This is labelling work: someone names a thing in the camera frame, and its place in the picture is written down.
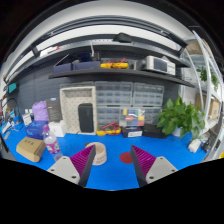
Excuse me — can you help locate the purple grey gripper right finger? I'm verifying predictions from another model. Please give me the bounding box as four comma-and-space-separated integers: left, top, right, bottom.
130, 145, 177, 187

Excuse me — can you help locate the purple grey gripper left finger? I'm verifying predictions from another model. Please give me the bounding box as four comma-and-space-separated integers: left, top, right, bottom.
48, 145, 96, 187

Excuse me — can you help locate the clear plastic water bottle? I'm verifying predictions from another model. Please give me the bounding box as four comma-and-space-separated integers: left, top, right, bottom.
42, 124, 63, 161

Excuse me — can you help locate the red round coaster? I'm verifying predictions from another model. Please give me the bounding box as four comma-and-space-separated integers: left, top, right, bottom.
120, 152, 133, 164

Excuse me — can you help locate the beige perforated cup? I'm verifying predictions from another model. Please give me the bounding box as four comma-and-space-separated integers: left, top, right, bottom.
87, 142, 107, 166

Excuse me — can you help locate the blue table mat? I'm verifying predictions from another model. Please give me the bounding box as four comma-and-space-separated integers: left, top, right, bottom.
3, 123, 209, 192

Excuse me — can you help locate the black flat case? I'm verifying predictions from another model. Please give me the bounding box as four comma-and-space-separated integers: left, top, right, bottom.
143, 124, 167, 139

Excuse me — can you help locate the black box with label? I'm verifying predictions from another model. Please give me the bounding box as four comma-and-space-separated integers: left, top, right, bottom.
122, 126, 143, 138

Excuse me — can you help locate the white small box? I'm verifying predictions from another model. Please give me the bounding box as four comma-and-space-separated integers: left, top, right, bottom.
49, 120, 67, 137

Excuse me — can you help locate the brown cardboard box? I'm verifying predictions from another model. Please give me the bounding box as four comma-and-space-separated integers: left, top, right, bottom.
16, 137, 46, 162

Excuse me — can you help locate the white power adapter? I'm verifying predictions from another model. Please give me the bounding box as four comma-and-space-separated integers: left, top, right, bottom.
188, 139, 201, 153

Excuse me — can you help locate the yellow red clamp meter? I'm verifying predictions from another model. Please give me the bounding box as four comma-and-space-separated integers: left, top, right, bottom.
97, 122, 121, 136

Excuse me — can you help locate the colourful parts organiser box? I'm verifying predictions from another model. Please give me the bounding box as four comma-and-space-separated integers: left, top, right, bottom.
119, 108, 145, 127

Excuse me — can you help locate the black rectangular speaker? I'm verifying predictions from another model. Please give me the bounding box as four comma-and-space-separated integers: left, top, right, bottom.
78, 103, 94, 133

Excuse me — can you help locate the green potted plant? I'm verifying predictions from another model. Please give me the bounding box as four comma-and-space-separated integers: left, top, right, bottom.
157, 97, 205, 140

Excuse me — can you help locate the purple plastic bag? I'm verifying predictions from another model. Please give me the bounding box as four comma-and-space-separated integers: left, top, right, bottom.
32, 101, 49, 121

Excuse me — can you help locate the dark grey upright box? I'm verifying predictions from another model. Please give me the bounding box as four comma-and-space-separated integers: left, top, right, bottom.
46, 98, 62, 122

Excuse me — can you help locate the beige pegboard tray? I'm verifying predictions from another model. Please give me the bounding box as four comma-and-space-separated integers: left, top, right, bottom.
60, 86, 97, 135

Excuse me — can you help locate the grey drawer cabinet right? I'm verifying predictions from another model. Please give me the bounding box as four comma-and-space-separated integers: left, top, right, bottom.
133, 83, 164, 125

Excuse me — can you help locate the grey drawer cabinet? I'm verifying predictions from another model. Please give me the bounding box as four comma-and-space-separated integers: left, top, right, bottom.
133, 83, 164, 125
95, 81, 133, 130

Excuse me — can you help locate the grey drawer cabinet left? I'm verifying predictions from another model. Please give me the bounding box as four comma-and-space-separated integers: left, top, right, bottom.
95, 81, 133, 130

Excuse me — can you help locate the dark blue storage bin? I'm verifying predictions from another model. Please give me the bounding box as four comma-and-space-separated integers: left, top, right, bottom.
53, 61, 100, 74

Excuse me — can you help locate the grey oscilloscope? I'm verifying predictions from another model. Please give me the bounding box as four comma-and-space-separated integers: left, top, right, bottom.
144, 56, 176, 75

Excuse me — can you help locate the yellow multimeter on shelf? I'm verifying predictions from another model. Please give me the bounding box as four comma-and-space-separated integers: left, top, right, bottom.
100, 59, 129, 69

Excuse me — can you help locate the white metal rack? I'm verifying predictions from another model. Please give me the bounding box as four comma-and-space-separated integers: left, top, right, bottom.
186, 32, 223, 162

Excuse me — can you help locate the black wall shelf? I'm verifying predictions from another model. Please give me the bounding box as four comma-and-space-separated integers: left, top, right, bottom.
49, 68, 194, 88

